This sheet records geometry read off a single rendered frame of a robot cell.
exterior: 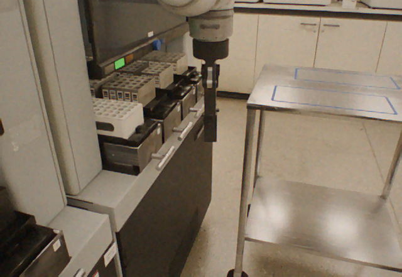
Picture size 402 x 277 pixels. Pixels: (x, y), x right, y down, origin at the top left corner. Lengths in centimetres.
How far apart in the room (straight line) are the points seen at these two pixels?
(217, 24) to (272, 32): 235
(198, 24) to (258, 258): 118
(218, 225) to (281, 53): 178
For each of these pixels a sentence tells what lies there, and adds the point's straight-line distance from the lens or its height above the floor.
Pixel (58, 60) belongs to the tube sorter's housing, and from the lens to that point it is 63.
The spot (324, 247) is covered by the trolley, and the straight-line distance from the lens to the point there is 130.
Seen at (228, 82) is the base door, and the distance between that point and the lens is 314.
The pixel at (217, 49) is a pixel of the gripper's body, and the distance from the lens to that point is 65.
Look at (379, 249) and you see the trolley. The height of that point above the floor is 28.
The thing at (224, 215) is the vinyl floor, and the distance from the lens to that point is 177.
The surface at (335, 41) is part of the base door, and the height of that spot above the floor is 63.
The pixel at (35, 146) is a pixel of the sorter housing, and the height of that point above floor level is 90.
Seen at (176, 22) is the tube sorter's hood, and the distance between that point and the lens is 112.
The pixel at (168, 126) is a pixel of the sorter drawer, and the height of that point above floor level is 78.
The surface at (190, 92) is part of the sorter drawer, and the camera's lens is 106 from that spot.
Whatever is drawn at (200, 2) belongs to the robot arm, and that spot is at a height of 114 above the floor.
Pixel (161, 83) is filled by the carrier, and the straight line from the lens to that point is 103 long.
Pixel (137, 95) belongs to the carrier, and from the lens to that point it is 88.
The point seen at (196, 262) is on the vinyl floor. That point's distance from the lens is 154.
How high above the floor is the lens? 117
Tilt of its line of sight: 26 degrees down
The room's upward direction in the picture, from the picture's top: straight up
